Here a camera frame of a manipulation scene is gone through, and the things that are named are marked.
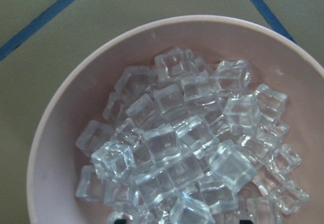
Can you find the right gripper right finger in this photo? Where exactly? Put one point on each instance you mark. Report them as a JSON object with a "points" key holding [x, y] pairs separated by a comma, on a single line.
{"points": [[243, 221]]}

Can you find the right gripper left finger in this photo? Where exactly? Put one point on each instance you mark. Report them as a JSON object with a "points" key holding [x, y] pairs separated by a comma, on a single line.
{"points": [[120, 221]]}

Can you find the clear ice cubes pile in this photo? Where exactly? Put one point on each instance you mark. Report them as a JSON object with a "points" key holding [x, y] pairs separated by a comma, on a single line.
{"points": [[185, 142]]}

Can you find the pink bowl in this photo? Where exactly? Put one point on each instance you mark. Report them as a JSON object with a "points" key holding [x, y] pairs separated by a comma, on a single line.
{"points": [[54, 162]]}

